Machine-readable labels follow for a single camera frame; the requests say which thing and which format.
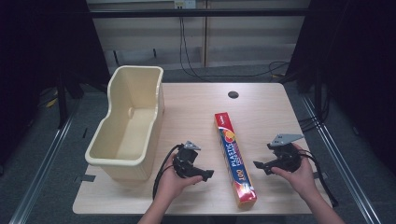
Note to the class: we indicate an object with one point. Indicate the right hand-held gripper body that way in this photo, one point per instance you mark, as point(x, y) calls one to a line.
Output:
point(286, 155)

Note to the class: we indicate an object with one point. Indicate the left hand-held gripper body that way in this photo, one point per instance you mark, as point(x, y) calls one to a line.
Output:
point(186, 158)

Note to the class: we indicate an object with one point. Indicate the red blue plastic wrap box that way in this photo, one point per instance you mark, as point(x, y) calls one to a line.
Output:
point(234, 152)

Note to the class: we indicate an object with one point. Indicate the cream plastic storage bin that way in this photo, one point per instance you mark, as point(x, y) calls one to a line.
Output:
point(137, 137)

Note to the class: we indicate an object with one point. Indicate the person's right hand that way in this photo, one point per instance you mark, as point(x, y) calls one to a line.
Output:
point(300, 180)

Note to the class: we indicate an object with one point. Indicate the person's left hand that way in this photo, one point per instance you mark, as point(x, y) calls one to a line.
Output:
point(171, 185)

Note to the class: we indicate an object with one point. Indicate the round black table grommet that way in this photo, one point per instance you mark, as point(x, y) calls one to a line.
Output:
point(233, 94)

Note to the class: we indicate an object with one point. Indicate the dark curtain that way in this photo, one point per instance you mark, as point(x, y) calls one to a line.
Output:
point(40, 46)
point(351, 56)

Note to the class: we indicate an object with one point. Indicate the black metal stand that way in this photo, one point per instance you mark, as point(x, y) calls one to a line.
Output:
point(61, 99)

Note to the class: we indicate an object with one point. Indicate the black horizontal bar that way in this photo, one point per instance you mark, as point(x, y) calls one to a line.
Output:
point(199, 13)

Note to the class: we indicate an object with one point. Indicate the metal floor rail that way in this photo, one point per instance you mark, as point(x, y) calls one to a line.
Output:
point(43, 165)
point(342, 168)

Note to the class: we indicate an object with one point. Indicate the white wall outlet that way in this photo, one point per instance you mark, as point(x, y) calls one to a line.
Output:
point(184, 3)

